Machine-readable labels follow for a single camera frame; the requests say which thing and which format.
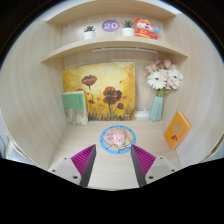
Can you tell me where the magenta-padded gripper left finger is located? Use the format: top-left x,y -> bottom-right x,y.
48,143 -> 98,188

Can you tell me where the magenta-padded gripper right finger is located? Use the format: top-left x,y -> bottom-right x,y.
130,143 -> 178,188

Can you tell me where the pink computer mouse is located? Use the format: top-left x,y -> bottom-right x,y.
111,129 -> 126,146

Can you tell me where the round cartoon mouse pad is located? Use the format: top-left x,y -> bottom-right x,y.
99,125 -> 137,155

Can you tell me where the orange book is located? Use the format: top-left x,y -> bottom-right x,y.
163,110 -> 192,151

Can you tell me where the pale green faceted vase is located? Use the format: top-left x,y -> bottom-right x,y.
148,95 -> 165,123

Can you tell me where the green and white book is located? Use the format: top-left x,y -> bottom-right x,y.
61,90 -> 89,126

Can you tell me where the yellow poppy flower painting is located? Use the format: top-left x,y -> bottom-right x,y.
62,61 -> 137,122

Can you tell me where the pink and white flower bouquet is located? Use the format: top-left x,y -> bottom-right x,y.
144,59 -> 184,98

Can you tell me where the wooden shelf with decorations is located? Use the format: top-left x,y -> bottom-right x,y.
40,1 -> 188,65

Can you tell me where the white power strip with cable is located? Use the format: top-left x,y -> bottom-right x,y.
134,106 -> 150,118

